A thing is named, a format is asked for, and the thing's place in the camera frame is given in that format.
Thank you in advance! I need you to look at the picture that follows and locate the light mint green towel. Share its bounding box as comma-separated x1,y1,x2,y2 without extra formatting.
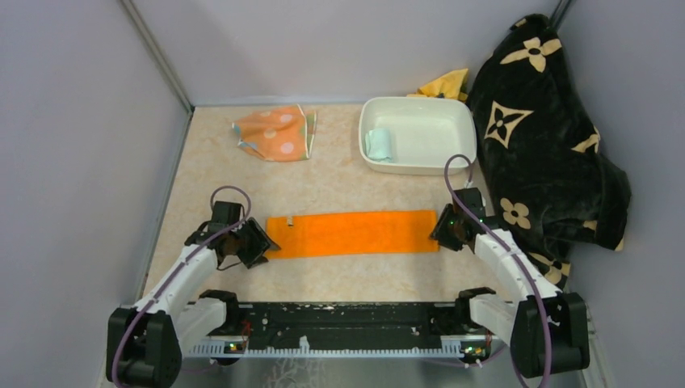
364,128,393,163

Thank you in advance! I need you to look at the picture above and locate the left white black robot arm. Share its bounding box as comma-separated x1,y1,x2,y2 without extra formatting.
106,201,278,387

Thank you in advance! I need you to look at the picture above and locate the black floral blanket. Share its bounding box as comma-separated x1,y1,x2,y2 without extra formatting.
467,14,632,287

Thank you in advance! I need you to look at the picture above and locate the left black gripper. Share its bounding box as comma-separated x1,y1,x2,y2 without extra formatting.
229,217,279,269

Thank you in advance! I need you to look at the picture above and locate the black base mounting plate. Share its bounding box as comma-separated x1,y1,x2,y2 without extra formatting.
207,302,496,359

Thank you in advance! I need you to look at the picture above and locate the yellow towel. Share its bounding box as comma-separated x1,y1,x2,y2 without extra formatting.
407,69,469,103

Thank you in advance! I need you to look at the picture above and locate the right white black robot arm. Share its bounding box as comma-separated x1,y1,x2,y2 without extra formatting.
431,188,590,378

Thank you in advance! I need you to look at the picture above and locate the white plastic bin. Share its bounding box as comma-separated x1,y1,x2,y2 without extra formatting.
358,97,477,175

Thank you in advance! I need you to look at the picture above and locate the plain bright orange towel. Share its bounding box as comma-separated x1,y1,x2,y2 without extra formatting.
267,210,439,259

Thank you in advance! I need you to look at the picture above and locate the orange polka dot towel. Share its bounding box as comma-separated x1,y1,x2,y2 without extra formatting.
231,104,317,162

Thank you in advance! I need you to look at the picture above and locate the aluminium frame rail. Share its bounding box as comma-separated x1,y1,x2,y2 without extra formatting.
96,315,611,388

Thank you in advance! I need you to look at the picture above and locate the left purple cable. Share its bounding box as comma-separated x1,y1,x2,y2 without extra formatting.
110,185,253,388

